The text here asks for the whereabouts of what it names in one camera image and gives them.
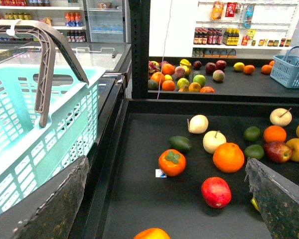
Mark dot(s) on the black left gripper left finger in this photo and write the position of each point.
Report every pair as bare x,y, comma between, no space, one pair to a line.
55,217

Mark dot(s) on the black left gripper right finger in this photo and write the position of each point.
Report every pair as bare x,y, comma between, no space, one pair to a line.
277,199

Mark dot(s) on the light teal shopping basket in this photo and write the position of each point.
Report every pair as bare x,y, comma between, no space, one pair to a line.
48,112

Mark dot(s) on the far shelf yellow lemon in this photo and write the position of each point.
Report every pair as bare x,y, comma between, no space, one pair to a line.
239,67

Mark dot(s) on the far shelf green apple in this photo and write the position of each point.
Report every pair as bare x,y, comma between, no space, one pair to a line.
200,79

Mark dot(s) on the red apple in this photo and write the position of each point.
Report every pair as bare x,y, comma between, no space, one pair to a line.
277,151

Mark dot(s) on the green lime lower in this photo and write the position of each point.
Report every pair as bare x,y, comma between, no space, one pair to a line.
254,151

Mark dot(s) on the green lime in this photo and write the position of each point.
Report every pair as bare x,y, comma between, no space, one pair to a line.
254,151
251,133

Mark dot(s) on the red pomegranate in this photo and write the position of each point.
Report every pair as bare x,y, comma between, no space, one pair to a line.
216,192

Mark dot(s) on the small orange tangerine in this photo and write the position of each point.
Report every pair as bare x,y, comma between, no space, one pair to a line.
274,133

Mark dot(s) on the large orange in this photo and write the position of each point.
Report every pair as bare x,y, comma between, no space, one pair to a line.
228,157

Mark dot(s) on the green lime upper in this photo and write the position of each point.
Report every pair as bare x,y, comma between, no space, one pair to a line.
251,133

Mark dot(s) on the white pear far stem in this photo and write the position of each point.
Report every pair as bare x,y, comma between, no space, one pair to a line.
281,117

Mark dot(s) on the white pear upright stem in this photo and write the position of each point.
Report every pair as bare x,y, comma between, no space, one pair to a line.
212,140

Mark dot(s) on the small white blue tag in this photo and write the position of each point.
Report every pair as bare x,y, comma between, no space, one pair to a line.
160,174

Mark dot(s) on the dark green avocado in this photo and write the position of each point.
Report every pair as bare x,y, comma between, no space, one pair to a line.
180,143

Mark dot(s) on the orange persimmon with leaf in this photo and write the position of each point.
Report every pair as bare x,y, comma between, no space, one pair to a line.
171,162

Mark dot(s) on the small blue basket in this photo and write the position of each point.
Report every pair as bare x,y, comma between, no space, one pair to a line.
285,69

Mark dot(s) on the orange fruit near camera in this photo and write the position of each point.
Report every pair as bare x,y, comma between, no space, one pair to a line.
152,233

